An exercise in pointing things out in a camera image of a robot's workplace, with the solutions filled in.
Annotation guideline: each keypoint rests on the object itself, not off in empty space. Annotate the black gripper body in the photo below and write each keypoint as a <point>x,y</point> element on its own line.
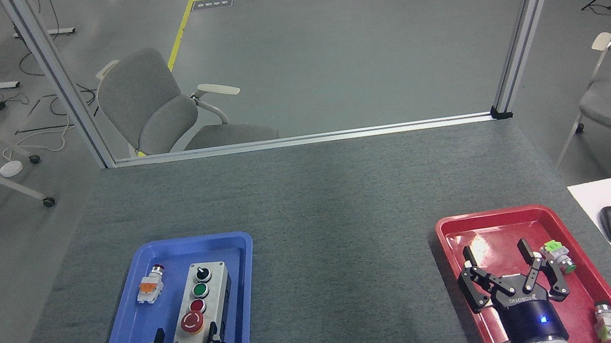
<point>528,319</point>

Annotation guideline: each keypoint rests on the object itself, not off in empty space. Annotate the grey control box with buttons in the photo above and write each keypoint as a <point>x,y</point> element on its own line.
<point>211,308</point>

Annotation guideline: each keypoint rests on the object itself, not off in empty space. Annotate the red plastic tray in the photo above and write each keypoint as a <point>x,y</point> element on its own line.
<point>467,233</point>

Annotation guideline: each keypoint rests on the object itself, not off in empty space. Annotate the blue plastic tray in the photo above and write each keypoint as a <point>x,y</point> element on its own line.
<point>174,253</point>

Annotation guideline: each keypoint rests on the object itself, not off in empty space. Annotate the white round floor device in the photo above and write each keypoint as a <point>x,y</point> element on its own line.
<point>11,169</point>

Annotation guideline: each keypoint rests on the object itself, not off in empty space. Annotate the grey armchair with white arms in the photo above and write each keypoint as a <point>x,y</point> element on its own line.
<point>156,114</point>

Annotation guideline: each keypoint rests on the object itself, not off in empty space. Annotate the grey floor label plate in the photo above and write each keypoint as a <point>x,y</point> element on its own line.
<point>212,3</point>

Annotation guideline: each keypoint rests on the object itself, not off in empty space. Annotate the green-capped push-button switch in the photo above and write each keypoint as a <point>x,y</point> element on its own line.
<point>559,257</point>

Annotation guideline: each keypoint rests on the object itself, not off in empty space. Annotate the orange and white push-button switch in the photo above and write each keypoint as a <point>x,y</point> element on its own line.
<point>148,286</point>

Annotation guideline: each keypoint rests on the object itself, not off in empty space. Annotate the silver-topped green and white switch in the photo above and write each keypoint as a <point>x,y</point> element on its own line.
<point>607,320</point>

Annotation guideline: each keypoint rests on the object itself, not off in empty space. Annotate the black corner bracket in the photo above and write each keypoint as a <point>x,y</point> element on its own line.
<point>501,112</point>

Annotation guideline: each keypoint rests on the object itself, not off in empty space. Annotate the silver aluminium cross rail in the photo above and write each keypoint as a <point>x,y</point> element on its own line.
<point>301,140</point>

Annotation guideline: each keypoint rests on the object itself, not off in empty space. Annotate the silver aluminium post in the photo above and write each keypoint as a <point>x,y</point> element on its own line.
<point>527,18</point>
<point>57,80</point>

